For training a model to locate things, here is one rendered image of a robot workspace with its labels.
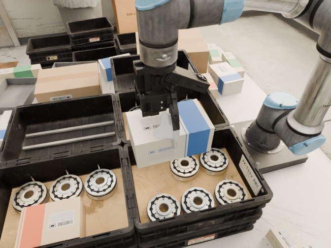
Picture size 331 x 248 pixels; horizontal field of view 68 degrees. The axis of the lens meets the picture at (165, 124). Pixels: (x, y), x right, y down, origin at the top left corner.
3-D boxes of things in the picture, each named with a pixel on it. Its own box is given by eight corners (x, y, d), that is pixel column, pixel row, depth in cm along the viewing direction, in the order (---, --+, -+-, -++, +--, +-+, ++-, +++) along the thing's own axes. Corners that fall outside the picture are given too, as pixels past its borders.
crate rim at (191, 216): (230, 129, 92) (231, 125, 90) (273, 201, 71) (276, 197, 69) (123, 148, 85) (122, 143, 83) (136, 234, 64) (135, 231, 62)
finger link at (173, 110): (168, 129, 58) (162, 92, 57) (176, 127, 58) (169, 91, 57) (174, 132, 54) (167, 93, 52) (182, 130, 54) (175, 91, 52)
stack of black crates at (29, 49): (79, 63, 272) (70, 33, 248) (80, 77, 251) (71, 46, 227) (40, 69, 263) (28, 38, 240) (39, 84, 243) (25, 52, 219)
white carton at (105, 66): (105, 82, 149) (103, 69, 143) (100, 72, 157) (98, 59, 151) (136, 74, 155) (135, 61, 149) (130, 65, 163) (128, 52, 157)
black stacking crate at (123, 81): (183, 68, 140) (184, 49, 132) (200, 100, 119) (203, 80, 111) (113, 77, 133) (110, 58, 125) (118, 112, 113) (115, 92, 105)
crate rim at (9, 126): (115, 96, 106) (114, 92, 104) (123, 148, 85) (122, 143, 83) (16, 110, 99) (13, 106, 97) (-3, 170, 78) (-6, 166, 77)
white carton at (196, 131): (193, 121, 75) (196, 98, 68) (210, 151, 66) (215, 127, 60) (128, 135, 70) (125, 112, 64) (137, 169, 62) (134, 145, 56)
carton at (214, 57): (220, 69, 160) (222, 60, 156) (211, 69, 160) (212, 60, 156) (214, 50, 177) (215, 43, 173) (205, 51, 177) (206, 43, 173)
